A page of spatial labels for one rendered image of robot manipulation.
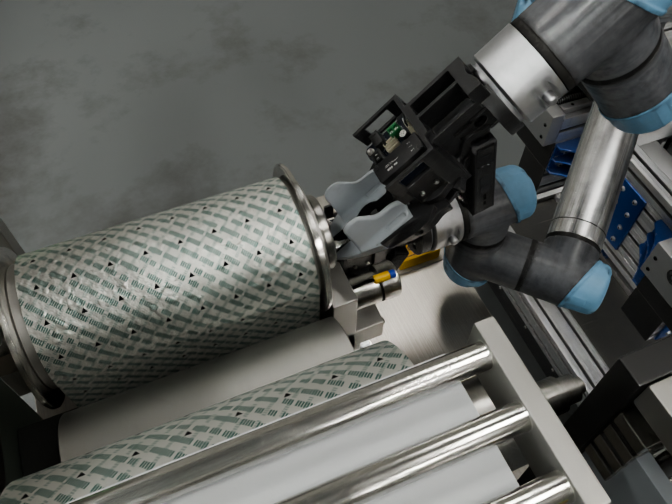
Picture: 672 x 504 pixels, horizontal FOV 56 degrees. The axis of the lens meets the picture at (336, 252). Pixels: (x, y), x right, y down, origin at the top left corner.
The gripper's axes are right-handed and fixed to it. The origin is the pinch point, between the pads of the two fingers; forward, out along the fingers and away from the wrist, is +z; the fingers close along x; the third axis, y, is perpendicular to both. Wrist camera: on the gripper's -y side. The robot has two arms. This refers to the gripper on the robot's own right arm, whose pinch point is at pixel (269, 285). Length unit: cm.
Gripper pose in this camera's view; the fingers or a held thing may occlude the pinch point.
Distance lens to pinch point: 77.4
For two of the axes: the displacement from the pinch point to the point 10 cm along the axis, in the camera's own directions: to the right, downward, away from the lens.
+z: -9.2, 3.1, -2.2
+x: 3.8, 7.5, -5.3
